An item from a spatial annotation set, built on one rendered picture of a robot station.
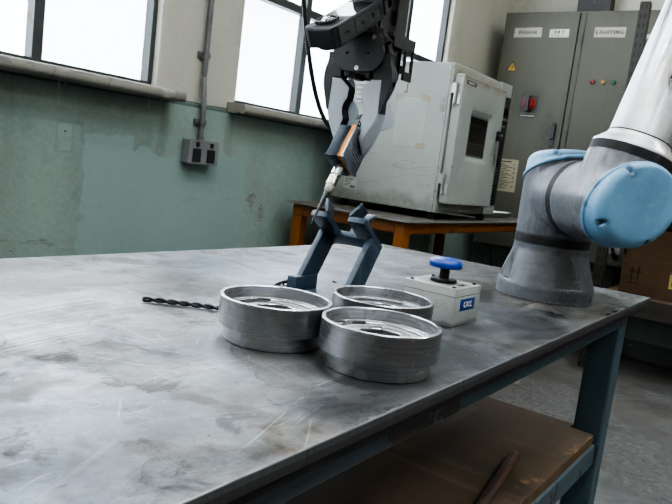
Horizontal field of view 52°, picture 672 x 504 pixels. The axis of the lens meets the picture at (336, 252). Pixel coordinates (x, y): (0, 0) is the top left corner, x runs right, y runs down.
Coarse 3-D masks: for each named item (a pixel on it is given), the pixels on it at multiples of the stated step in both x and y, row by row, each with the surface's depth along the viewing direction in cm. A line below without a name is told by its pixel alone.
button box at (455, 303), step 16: (416, 288) 82; (432, 288) 81; (448, 288) 80; (464, 288) 81; (480, 288) 85; (448, 304) 80; (464, 304) 81; (432, 320) 81; (448, 320) 80; (464, 320) 82
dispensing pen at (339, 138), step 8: (344, 128) 85; (360, 128) 87; (336, 136) 85; (344, 136) 84; (336, 144) 84; (328, 152) 84; (336, 152) 83; (328, 160) 85; (336, 160) 84; (336, 168) 84; (344, 168) 85; (336, 176) 84; (328, 184) 83; (336, 184) 84; (328, 192) 83; (320, 200) 83
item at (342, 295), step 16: (336, 288) 73; (352, 288) 75; (368, 288) 76; (384, 288) 76; (336, 304) 70; (352, 304) 68; (368, 304) 67; (384, 304) 74; (416, 304) 75; (432, 304) 70
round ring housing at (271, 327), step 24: (240, 288) 68; (264, 288) 69; (288, 288) 69; (240, 312) 60; (264, 312) 59; (288, 312) 60; (312, 312) 61; (240, 336) 61; (264, 336) 60; (288, 336) 60; (312, 336) 61
